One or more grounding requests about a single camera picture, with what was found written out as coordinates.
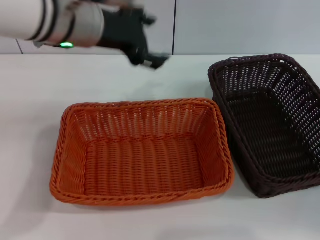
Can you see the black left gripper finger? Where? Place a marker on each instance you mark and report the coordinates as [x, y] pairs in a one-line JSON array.
[[157, 60], [149, 18]]

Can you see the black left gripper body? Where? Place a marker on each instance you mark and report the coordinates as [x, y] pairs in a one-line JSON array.
[[122, 30]]

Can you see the orange woven plastic basket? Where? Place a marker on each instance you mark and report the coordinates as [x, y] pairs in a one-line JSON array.
[[140, 162]]

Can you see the dark brown woven plastic basket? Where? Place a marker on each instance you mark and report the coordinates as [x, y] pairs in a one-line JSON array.
[[265, 135]]

